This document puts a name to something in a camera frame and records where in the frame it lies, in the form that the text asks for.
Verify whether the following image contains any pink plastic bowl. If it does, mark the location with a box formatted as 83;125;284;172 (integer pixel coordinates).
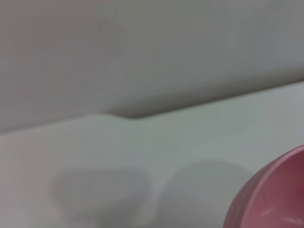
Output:
223;144;304;228

